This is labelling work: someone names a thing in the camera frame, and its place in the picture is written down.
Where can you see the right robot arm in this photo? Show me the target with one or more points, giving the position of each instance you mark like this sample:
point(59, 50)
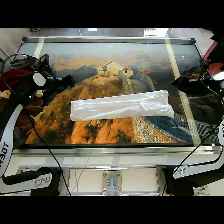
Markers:
point(196, 168)

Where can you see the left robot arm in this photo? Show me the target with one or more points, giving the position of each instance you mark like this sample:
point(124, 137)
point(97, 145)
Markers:
point(10, 133)

